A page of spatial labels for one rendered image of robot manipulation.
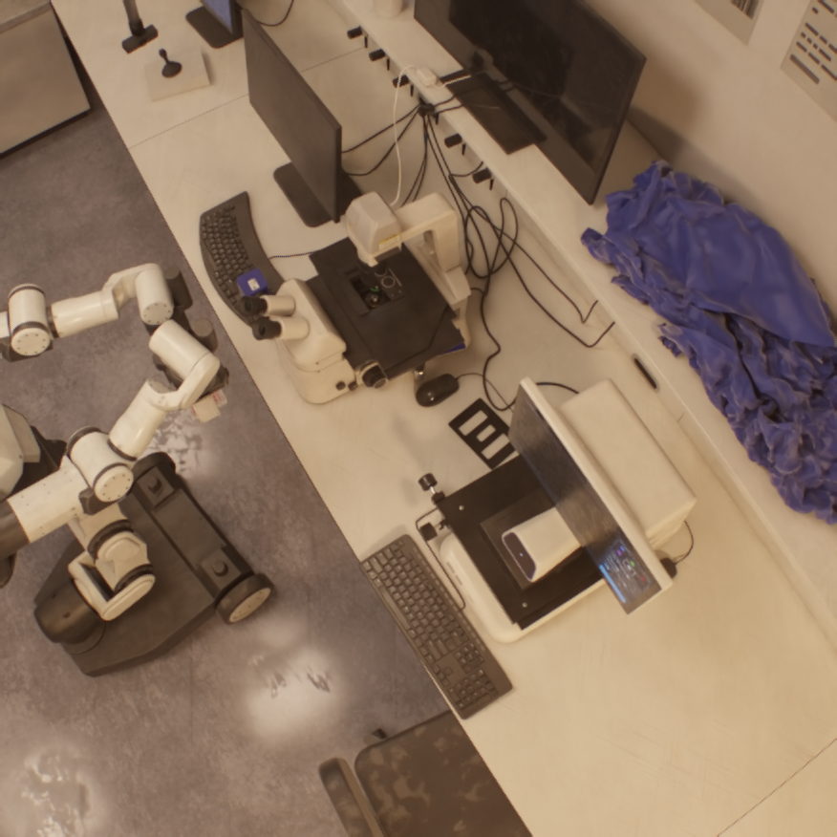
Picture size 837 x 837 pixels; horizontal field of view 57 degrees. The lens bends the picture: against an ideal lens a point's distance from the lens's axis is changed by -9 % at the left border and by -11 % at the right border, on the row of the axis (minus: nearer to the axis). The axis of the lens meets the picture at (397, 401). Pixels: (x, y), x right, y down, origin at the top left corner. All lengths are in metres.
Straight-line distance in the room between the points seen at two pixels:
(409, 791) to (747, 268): 1.46
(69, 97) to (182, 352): 2.49
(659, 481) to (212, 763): 1.72
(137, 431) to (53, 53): 2.40
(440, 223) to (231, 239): 0.73
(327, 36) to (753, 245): 1.79
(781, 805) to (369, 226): 1.61
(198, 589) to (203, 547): 0.13
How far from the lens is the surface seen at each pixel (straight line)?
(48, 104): 3.83
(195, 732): 2.76
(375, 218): 1.74
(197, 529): 2.66
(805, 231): 1.75
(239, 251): 2.37
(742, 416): 1.59
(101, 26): 3.27
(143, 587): 2.55
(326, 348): 1.90
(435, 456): 2.07
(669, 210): 1.71
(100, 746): 2.84
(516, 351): 2.22
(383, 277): 1.89
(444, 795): 2.21
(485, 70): 1.98
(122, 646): 2.67
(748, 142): 1.77
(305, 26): 3.04
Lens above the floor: 2.68
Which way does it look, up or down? 65 degrees down
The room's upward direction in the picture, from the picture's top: straight up
